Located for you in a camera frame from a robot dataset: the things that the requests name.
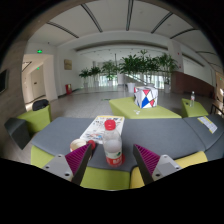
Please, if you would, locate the red and white patterned cup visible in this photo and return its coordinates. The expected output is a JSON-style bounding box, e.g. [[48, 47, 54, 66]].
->
[[69, 138, 97, 153]]

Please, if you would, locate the black backpack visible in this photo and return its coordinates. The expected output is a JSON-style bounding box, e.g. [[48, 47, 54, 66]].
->
[[32, 98, 50, 112]]

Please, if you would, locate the clear red-capped water bottle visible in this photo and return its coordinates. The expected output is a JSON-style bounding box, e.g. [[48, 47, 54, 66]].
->
[[102, 119, 124, 168]]

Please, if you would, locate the group of green potted plants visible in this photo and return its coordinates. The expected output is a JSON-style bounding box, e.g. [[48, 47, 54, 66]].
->
[[78, 49, 179, 89]]

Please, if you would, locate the lime green seat block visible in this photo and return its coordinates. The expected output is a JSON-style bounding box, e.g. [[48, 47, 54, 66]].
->
[[30, 144, 131, 191]]

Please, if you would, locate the small clear water bottle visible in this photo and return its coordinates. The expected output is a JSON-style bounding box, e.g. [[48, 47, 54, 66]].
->
[[189, 90, 196, 108]]

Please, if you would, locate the yellow and white booklet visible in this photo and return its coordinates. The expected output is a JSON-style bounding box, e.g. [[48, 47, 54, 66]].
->
[[197, 115, 218, 134]]

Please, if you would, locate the white red blue geometric box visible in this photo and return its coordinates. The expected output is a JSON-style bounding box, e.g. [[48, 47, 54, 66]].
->
[[133, 86, 159, 109]]

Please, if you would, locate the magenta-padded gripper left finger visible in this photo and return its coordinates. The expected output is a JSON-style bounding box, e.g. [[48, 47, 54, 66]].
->
[[42, 143, 94, 186]]

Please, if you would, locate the wide lime green ottoman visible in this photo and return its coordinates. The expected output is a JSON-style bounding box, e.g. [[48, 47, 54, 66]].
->
[[108, 96, 183, 120]]

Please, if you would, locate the white illustrated magazine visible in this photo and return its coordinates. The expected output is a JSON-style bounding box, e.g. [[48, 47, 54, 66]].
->
[[79, 115, 126, 145]]

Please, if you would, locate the wooden bench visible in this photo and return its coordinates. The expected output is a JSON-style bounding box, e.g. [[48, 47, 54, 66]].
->
[[210, 103, 224, 116]]

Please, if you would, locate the red fire cabinet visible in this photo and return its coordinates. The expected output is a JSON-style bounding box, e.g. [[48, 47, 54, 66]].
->
[[64, 83, 73, 95]]

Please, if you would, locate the lime green armchair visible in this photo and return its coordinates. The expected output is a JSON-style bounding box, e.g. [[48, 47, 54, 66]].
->
[[16, 104, 53, 136]]

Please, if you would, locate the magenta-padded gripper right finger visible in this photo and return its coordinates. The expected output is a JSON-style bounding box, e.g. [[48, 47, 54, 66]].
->
[[132, 143, 184, 186]]

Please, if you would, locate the framed wall picture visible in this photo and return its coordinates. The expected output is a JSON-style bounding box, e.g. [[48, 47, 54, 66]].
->
[[63, 59, 73, 71]]

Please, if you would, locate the small lime green ottoman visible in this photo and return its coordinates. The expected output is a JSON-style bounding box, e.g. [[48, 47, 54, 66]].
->
[[180, 98, 210, 118]]

